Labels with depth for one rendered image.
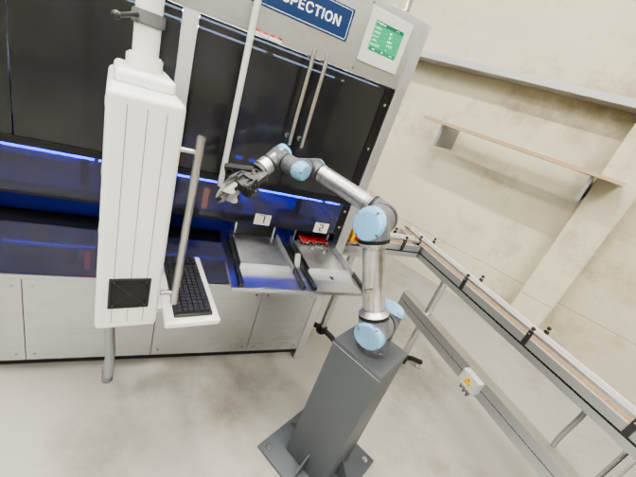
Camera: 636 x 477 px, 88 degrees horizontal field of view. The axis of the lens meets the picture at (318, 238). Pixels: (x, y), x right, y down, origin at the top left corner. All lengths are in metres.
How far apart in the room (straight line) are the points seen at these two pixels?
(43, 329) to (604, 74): 4.55
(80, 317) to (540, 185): 3.96
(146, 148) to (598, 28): 3.97
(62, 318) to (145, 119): 1.30
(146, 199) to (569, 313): 3.99
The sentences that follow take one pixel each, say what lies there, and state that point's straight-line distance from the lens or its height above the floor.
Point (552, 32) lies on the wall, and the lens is 4.34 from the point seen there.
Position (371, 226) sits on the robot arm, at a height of 1.34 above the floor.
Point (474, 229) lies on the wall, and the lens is 4.23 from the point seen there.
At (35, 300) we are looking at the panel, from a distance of 2.00.
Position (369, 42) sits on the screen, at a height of 1.94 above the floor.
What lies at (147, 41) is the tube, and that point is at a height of 1.66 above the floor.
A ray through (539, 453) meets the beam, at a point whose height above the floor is 0.52.
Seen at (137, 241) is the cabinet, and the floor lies 1.14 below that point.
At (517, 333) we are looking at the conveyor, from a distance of 2.05.
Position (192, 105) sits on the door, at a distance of 1.54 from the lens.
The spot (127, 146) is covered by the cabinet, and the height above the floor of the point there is 1.42.
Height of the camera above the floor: 1.70
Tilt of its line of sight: 23 degrees down
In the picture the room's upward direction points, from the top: 20 degrees clockwise
